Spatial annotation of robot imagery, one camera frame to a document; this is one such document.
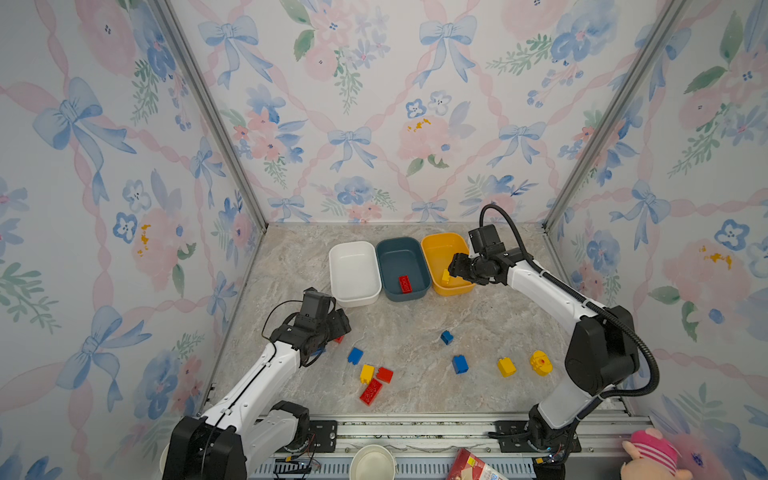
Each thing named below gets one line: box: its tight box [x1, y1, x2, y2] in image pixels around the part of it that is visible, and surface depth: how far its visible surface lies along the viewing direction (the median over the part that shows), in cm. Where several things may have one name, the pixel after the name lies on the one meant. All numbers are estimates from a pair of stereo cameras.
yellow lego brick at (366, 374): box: [360, 364, 375, 385], surface depth 83 cm
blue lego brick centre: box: [452, 354, 469, 375], surface depth 87 cm
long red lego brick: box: [360, 378, 383, 406], surface depth 81 cm
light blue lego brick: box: [347, 347, 364, 365], surface depth 90 cm
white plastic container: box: [328, 241, 382, 308], surface depth 105 cm
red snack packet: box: [446, 448, 508, 480], surface depth 68 cm
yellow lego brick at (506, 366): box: [498, 357, 517, 378], surface depth 85 cm
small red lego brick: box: [376, 367, 394, 384], surface depth 85 cm
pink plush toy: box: [620, 427, 693, 480], surface depth 68 cm
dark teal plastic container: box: [376, 236, 432, 302], surface depth 106 cm
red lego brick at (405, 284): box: [398, 275, 413, 294], surface depth 103 cm
